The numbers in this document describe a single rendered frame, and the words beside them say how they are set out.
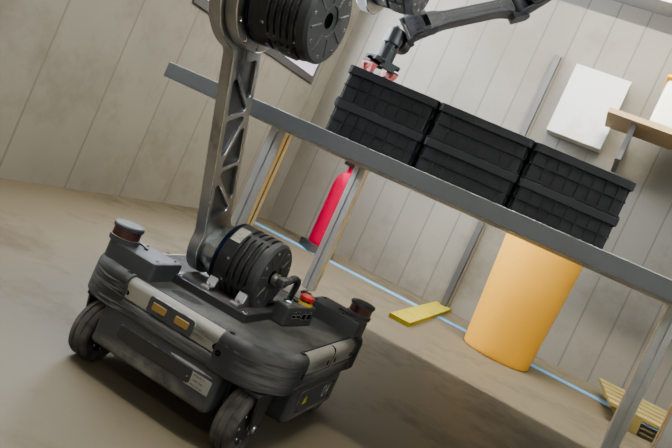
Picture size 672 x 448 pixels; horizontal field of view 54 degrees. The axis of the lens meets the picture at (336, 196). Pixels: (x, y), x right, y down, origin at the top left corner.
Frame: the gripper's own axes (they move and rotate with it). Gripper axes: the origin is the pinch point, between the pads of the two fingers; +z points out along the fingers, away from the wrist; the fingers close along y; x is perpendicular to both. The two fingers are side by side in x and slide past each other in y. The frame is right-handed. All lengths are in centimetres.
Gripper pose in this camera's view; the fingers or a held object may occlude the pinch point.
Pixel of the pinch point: (371, 87)
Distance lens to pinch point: 212.6
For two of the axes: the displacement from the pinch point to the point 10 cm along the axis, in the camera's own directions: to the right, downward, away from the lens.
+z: -4.2, 9.1, 0.6
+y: -7.8, -3.2, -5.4
